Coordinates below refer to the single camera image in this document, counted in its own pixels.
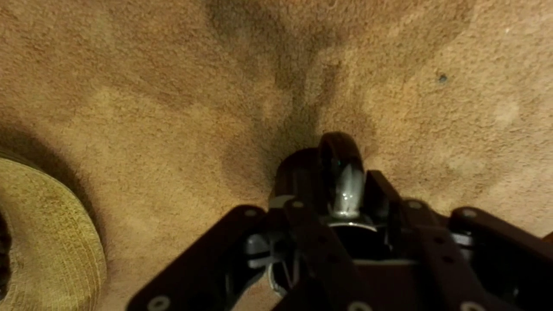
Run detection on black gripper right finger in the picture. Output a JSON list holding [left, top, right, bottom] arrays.
[[365, 170, 553, 311]]

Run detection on black cup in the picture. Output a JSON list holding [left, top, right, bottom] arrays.
[[269, 130, 386, 249]]

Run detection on large brown towel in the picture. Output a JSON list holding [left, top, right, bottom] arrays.
[[0, 0, 553, 311]]

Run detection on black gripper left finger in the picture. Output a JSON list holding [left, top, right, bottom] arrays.
[[125, 198, 333, 311]]

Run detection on tan straw hat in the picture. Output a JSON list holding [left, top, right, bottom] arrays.
[[0, 156, 111, 311]]

